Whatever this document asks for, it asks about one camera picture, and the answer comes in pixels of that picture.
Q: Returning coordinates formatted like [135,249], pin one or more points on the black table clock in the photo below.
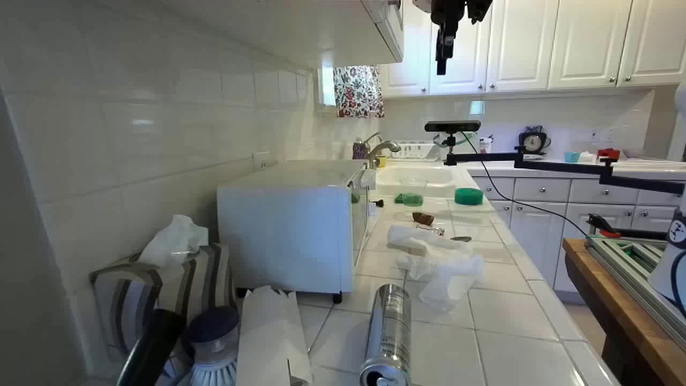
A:
[533,140]

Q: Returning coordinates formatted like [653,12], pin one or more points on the white cabinets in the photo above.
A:
[534,46]
[545,211]

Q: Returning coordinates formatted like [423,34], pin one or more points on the white upper cabinets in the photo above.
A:
[534,46]

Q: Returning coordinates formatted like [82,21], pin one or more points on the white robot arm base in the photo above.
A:
[670,274]

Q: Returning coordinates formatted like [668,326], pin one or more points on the brown small object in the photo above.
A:
[423,217]

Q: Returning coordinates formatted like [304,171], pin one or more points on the white lower cabinets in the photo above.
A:
[545,211]

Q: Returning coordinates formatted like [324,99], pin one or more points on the crumpled white paper towel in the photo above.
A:
[446,269]

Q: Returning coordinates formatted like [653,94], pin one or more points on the red small object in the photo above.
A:
[608,152]

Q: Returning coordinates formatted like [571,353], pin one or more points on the silver metal can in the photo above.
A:
[389,340]

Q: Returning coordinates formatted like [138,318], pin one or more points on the green sponge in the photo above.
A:
[409,199]

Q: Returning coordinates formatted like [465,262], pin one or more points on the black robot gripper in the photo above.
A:
[446,12]

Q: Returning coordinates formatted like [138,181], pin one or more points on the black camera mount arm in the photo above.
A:
[602,171]

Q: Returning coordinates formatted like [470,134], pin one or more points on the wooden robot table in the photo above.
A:
[637,347]

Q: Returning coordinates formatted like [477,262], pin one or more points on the chrome sink faucet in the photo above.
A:
[360,148]

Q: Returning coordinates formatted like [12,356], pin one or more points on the white toaster oven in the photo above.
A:
[295,226]

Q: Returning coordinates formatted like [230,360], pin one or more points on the green bowl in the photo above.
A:
[468,196]

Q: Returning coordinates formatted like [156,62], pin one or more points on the white paper bag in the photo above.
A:
[271,347]

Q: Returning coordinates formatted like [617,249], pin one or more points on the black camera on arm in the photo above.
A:
[450,125]

